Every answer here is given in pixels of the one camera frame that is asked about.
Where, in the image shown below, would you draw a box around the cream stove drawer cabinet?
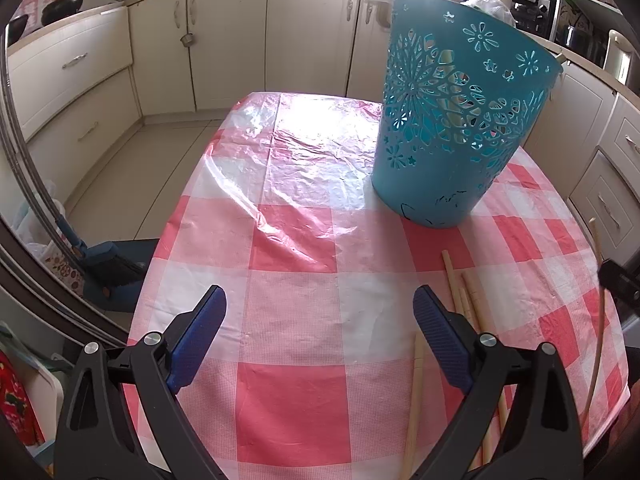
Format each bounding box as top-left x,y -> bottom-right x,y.
6,6 -> 146,206

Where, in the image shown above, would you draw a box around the group of wooden chopsticks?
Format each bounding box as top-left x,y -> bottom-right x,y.
400,251 -> 516,480

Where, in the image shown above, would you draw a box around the cream sink base cabinets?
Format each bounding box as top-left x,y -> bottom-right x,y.
125,0 -> 401,113

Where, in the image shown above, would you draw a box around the teal perforated plastic basket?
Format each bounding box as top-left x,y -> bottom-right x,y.
371,0 -> 565,229

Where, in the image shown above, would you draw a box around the white counter shelf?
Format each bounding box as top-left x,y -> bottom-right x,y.
552,0 -> 640,91

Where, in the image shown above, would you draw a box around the white plastic bag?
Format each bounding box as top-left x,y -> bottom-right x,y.
10,200 -> 86,301

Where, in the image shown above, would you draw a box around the cream side drawer cabinet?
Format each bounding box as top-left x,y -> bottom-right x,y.
520,57 -> 640,273

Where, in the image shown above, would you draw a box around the black wok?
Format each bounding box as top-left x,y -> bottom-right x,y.
41,0 -> 115,27

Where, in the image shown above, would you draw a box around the white kitchen appliance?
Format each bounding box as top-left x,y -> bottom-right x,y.
605,30 -> 633,83

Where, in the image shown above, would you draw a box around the small black pan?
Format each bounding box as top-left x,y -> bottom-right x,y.
5,14 -> 31,46

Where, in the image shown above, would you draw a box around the single bamboo chopstick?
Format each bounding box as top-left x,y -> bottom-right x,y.
586,216 -> 607,413

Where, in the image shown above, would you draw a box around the blue handled broom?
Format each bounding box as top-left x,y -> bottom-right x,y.
54,212 -> 148,288

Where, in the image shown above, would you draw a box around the blue long-handled dustpan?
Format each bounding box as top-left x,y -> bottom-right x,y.
85,240 -> 161,313

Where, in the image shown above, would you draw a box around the black toaster oven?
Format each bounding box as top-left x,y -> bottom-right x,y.
510,0 -> 558,41

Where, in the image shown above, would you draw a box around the black cooking pot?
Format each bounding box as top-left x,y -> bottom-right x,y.
564,22 -> 603,63

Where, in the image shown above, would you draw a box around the pink checkered plastic tablecloth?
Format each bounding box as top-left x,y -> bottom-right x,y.
122,91 -> 631,480

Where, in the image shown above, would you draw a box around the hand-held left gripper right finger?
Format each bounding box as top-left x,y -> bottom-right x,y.
413,284 -> 586,480

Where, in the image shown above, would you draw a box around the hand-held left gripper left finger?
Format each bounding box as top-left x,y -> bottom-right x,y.
52,284 -> 228,480

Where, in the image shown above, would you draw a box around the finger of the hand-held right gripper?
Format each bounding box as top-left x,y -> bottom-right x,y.
598,258 -> 640,318

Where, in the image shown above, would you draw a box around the red printed cloth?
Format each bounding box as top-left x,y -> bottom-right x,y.
0,350 -> 46,456

